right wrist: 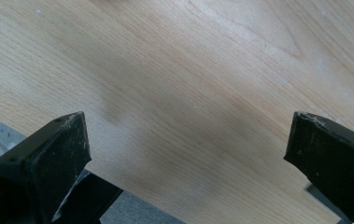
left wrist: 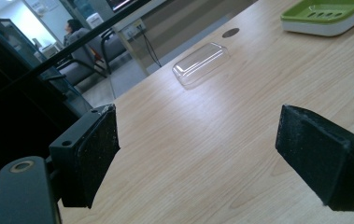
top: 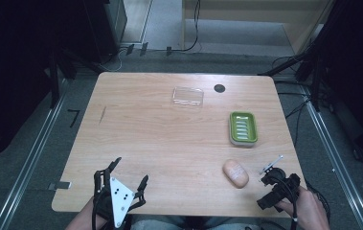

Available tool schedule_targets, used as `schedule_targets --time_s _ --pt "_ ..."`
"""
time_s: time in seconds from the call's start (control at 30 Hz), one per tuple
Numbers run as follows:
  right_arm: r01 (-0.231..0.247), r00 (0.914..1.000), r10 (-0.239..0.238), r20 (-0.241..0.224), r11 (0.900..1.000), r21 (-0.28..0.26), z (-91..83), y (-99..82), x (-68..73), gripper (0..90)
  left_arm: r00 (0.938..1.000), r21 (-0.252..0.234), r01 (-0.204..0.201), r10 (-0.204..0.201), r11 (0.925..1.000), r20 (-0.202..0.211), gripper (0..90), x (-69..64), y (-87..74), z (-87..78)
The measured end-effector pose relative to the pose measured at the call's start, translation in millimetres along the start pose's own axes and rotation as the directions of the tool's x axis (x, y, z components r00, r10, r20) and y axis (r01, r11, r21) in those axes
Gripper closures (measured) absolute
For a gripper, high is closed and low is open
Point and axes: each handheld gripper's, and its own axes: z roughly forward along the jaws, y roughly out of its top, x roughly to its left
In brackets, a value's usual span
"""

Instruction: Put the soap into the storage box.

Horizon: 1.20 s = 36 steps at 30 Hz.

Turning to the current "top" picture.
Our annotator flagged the light wooden shelf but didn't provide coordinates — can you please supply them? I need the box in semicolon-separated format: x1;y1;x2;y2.
181;0;334;55

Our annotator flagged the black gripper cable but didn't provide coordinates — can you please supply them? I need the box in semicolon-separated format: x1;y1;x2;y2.
273;176;300;230

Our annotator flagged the black hanging cable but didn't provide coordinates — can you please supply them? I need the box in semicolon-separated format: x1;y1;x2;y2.
169;0;202;54

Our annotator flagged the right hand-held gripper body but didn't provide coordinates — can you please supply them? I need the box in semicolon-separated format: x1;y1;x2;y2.
259;154;302;206

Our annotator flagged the white floor cable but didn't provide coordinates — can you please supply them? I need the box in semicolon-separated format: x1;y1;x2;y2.
100;47;129;73

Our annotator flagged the black tripod stand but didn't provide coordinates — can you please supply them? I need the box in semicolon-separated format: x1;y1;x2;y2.
45;47;106;110
258;39;331;113

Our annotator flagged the black floor cable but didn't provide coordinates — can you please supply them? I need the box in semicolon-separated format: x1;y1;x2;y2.
277;91;311;149

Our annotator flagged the black tape mark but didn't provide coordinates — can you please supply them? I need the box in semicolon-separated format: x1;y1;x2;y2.
66;108;81;128

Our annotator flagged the metal floor rail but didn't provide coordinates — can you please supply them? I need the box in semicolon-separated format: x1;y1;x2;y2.
299;85;363;230
0;80;71;230

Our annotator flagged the green soap dish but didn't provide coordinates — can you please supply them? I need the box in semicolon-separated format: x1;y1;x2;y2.
228;110;260;149

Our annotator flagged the dark cabinet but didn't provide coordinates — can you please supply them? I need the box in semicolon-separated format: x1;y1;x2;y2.
82;0;128;64

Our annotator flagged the grey tape strip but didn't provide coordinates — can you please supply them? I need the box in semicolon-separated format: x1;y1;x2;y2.
48;180;73;192

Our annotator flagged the person's right hand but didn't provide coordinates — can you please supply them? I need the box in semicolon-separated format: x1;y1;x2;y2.
275;186;330;230

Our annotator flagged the clear plastic box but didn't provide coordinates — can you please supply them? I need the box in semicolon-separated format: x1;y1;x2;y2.
170;85;205;108

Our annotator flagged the person's left hand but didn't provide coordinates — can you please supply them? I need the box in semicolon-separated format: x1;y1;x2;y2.
85;195;106;226

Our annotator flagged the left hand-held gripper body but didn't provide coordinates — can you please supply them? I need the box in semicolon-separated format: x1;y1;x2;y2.
92;168;147;230

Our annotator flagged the beige soap bar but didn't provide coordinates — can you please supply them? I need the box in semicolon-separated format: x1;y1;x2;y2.
222;158;250;189

